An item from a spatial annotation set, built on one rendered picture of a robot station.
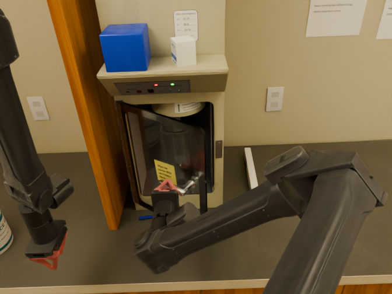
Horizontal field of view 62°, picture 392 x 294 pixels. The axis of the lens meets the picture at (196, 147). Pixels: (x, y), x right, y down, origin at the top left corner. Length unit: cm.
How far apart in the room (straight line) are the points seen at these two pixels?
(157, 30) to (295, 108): 83
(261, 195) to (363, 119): 120
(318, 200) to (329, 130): 122
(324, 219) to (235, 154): 110
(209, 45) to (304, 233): 62
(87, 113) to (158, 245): 42
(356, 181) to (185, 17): 60
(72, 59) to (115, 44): 12
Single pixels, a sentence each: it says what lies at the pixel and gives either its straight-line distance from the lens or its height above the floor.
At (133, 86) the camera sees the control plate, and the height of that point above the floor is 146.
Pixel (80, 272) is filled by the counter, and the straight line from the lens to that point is 111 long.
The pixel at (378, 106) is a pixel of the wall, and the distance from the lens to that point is 167.
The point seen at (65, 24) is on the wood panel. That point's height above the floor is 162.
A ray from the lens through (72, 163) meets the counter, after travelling 156.
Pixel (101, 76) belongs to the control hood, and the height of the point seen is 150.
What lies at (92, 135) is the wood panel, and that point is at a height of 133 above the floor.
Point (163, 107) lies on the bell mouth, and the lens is 101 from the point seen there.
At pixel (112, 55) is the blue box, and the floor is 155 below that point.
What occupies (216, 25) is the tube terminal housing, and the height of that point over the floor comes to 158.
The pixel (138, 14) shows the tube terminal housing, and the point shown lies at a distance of 89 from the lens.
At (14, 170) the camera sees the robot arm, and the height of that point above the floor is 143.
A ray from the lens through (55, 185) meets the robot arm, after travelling 82.
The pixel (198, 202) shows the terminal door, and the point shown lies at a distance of 95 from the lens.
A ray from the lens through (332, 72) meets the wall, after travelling 150.
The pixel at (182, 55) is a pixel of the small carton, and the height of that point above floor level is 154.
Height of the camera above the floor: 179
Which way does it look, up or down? 34 degrees down
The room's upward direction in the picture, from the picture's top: 3 degrees counter-clockwise
